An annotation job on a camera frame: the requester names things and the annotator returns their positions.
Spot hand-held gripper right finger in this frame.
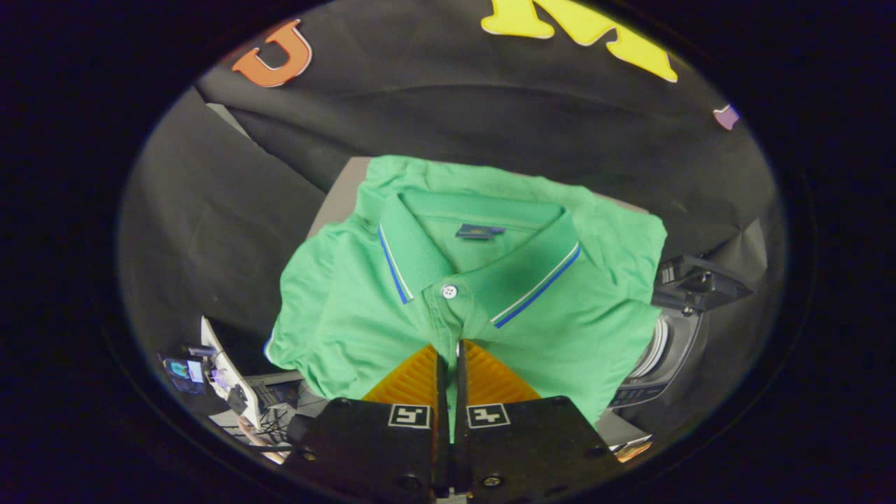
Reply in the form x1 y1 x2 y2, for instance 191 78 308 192
454 339 624 501

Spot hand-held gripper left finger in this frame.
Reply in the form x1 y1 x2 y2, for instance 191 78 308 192
280 343 449 501

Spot green polo shirt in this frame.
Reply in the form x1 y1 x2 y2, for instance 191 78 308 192
265 155 668 428

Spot grey washing machine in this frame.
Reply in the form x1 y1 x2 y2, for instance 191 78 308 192
609 308 711 410

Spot dark washing machine lid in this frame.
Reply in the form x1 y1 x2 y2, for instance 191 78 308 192
651 255 755 316

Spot white board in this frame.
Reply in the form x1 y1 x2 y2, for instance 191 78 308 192
201 316 263 429

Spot black cables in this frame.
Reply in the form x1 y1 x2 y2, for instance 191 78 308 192
245 381 309 449

